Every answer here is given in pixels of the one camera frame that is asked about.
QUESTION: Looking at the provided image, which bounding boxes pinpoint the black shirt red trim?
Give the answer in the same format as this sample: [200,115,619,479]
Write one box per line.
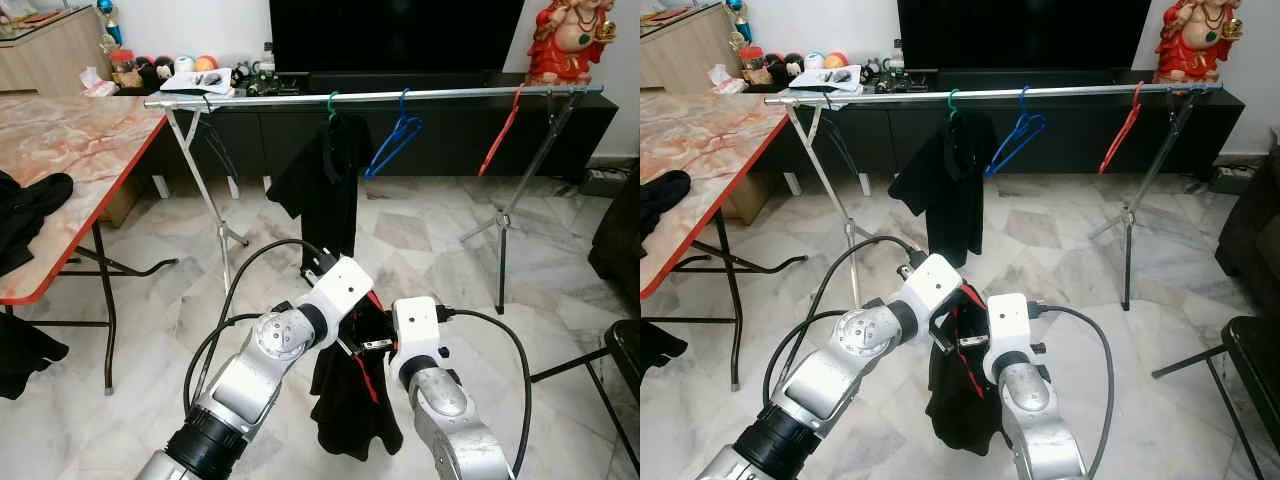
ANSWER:
[925,285,1006,458]
[310,295,406,463]

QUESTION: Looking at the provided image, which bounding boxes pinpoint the blue plastic hanger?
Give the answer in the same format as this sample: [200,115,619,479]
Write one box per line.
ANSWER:
[363,88,423,181]
[985,86,1048,178]

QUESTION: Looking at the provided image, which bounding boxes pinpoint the red hanger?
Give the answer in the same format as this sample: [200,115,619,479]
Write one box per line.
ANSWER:
[1098,82,1146,176]
[478,85,524,178]

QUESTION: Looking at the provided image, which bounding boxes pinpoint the black printed shirt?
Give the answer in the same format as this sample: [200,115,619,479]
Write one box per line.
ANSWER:
[888,113,999,269]
[265,115,374,276]

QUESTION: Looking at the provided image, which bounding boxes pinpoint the black television console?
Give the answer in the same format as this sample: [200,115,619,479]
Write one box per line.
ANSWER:
[145,88,619,186]
[770,88,1246,186]

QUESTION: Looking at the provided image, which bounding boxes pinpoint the brown cardboard box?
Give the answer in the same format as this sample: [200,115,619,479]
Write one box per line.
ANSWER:
[100,178,141,229]
[742,175,791,226]

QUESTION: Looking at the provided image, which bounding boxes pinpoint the small green toy figures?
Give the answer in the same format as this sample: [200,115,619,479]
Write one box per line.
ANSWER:
[862,60,929,96]
[232,62,299,98]

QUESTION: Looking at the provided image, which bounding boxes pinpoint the silver metal clothes rack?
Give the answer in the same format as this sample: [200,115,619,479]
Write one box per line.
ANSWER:
[765,85,1224,313]
[143,87,605,317]

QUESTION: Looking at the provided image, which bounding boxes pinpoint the black soundbar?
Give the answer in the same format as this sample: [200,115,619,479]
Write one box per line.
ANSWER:
[307,72,521,93]
[935,70,1146,91]

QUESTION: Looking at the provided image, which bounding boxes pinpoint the dark sofa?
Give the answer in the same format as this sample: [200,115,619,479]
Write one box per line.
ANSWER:
[590,170,641,311]
[1215,135,1280,321]

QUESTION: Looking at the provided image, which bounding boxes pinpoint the marble table red edge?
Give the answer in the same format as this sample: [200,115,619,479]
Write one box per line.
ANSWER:
[640,93,806,386]
[0,95,176,396]

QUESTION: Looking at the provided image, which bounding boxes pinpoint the black television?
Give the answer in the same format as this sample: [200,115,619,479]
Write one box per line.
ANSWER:
[897,0,1154,73]
[268,0,528,74]

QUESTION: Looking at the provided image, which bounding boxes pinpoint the black clothes pile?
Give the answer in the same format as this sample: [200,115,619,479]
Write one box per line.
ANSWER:
[640,170,693,371]
[0,170,76,401]

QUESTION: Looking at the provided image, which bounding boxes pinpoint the red lid jar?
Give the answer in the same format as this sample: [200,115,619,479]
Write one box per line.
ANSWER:
[110,48,139,91]
[738,46,767,89]

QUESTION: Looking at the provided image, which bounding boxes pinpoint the red gold statue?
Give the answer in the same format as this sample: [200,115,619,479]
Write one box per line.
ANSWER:
[525,0,613,88]
[1153,0,1244,86]

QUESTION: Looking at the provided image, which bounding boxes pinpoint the light wooden cabinet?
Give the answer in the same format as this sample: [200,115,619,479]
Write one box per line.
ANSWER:
[0,8,111,96]
[640,8,743,94]

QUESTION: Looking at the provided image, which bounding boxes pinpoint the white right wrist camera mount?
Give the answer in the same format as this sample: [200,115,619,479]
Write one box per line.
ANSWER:
[985,293,1036,361]
[390,297,444,363]

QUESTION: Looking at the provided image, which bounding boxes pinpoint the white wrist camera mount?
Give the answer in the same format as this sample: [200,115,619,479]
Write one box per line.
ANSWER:
[305,255,376,346]
[985,293,1036,361]
[893,253,963,341]
[390,297,444,363]

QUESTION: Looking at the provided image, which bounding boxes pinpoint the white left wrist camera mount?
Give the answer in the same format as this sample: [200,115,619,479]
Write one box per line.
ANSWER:
[305,255,376,346]
[893,253,963,341]

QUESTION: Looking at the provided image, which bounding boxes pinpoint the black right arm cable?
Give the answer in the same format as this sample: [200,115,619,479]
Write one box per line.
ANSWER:
[1030,304,1116,473]
[438,308,533,473]

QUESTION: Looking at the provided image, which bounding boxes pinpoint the thin black wire hanger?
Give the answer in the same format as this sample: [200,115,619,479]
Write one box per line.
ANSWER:
[190,110,241,186]
[815,108,869,181]

